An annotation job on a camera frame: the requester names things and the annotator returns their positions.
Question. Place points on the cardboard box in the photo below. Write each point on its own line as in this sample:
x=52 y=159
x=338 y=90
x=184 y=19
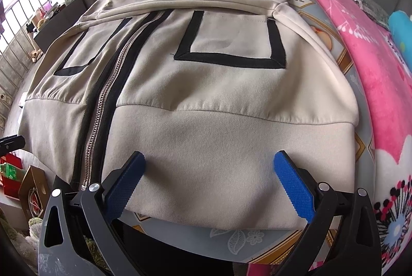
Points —
x=29 y=186

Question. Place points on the metal window railing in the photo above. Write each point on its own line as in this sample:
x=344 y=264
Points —
x=19 y=47

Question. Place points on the red gift bag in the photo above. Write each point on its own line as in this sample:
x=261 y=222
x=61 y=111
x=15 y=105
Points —
x=13 y=189

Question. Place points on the beige slippers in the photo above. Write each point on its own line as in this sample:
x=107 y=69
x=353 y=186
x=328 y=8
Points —
x=37 y=55

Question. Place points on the cream jacket with black trim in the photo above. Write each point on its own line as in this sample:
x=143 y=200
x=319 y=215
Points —
x=209 y=134

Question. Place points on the pink floral blanket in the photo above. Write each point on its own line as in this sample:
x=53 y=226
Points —
x=370 y=86

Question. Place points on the teal pillow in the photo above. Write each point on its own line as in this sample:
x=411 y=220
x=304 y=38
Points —
x=402 y=34

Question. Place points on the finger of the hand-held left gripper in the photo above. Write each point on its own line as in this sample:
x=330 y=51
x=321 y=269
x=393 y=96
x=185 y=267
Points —
x=13 y=144

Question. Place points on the green fuzzy cloth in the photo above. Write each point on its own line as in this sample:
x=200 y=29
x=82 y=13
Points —
x=19 y=243

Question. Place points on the dark grey cabinet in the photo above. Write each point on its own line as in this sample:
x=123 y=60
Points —
x=61 y=21

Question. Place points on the table with patterned tablecloth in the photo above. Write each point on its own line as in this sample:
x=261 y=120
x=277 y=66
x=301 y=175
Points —
x=322 y=38

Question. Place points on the grey lace cloth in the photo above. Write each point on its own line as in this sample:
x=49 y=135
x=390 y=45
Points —
x=367 y=2

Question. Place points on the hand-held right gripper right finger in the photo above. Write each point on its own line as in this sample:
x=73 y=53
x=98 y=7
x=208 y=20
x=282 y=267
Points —
x=294 y=186

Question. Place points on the beige shoe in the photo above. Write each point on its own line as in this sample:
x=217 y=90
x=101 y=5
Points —
x=4 y=99

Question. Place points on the dark hanging garment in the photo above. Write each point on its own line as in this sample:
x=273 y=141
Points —
x=2 y=18

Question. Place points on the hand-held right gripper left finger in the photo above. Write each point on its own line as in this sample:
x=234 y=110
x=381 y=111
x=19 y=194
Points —
x=127 y=184

